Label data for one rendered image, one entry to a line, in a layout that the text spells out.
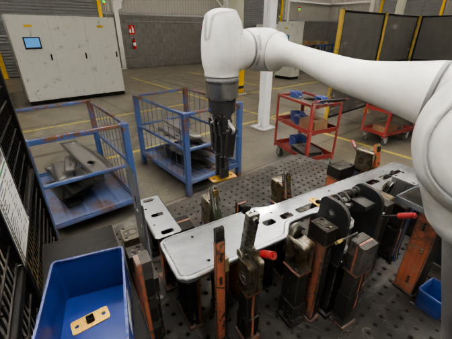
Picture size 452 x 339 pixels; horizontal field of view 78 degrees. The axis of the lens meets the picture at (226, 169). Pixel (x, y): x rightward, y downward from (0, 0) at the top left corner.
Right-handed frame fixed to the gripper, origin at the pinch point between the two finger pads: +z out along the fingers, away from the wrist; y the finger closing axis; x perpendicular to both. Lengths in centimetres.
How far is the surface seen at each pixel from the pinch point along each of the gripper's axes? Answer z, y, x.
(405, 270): 49, -33, -65
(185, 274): 29.1, -7.5, 17.0
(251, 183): 59, 72, -65
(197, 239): 29.1, 4.8, 7.4
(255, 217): 8.4, -17.6, -0.2
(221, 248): 15.9, -16.1, 9.4
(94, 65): 44, 798, -62
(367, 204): 13.2, -24.7, -40.0
